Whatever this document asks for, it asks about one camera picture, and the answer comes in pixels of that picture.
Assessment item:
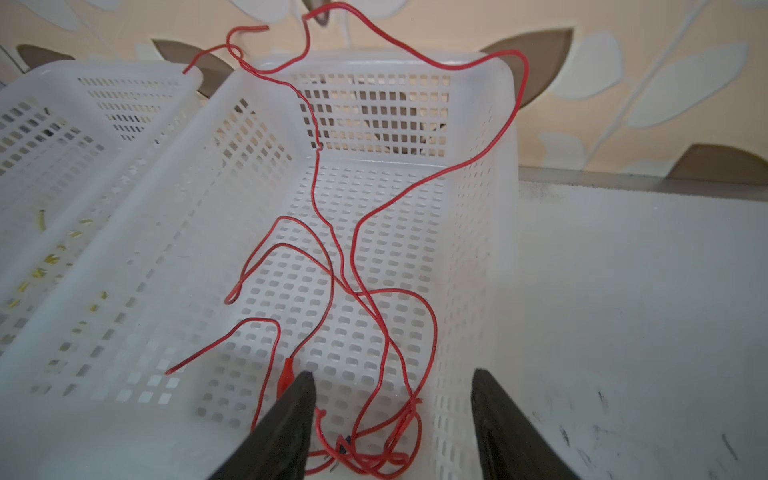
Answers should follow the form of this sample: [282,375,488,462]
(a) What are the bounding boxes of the white basket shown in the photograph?
[1,60,203,348]
[1,52,517,479]

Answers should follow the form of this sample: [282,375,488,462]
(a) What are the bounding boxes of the back middle white basket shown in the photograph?
[1,52,517,479]

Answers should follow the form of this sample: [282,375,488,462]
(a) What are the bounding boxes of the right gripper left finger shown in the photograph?
[211,372,316,480]

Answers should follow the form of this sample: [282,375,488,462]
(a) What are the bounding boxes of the red cable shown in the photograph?
[164,1,532,480]

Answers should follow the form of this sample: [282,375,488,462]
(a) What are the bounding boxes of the yellow cable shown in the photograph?
[5,209,109,313]

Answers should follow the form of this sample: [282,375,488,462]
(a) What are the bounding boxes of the back left white basket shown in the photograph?
[1,60,203,348]

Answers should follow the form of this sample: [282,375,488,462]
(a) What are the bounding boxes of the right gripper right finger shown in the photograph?
[471,369,578,480]

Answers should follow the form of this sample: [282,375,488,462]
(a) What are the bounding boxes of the red alligator clip lead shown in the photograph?
[225,215,338,396]

